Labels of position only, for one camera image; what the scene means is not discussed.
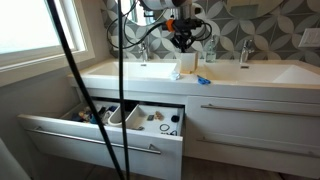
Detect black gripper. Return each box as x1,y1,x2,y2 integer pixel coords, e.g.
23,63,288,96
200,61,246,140
170,18,203,53

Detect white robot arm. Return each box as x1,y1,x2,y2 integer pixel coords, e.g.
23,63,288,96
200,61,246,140
139,0,204,53

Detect small brown object in drawer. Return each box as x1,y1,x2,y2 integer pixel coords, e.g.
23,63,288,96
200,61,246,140
154,111,164,121

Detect white curved drawer divider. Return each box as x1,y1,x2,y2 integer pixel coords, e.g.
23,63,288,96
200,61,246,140
107,105,143,129

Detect open white vanity drawer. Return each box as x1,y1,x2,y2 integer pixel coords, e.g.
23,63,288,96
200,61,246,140
19,101,184,180

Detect toiletries pile in drawer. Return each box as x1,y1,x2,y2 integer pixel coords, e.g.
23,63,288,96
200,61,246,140
70,105,118,126

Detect white square container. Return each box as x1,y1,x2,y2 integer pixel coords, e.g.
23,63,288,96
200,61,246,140
177,52,198,74

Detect clear glass soap bottle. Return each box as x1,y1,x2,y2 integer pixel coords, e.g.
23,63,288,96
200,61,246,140
206,36,216,63

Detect crumpled white tissue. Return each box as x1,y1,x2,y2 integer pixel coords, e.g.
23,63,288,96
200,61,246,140
169,71,180,80

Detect blue cloth item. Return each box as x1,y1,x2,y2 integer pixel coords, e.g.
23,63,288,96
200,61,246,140
197,75,211,85

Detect chrome faucet near window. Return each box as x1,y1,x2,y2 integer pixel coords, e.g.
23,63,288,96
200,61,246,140
139,42,149,62

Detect black round small object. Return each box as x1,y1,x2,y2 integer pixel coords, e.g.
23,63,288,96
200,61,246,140
171,115,180,122

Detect small dark square object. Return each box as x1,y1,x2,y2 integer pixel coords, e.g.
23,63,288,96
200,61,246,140
147,115,154,121

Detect white rectangular sink basin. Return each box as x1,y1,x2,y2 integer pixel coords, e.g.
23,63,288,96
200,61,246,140
88,62,179,79

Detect closed white vanity drawers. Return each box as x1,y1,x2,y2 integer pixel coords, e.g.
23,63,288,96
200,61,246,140
185,96,320,179

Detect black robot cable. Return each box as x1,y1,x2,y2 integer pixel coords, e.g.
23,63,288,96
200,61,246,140
106,0,213,51

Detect round wall mirror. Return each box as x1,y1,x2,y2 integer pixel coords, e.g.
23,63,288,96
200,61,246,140
114,0,165,26

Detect black hanging cable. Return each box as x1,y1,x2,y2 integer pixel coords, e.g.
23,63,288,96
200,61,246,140
116,0,131,180
45,0,126,180

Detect white wall outlet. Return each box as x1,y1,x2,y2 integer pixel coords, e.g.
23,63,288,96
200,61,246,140
299,28,320,48

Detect window with white frame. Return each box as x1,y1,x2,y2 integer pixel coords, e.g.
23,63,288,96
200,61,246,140
0,0,95,86

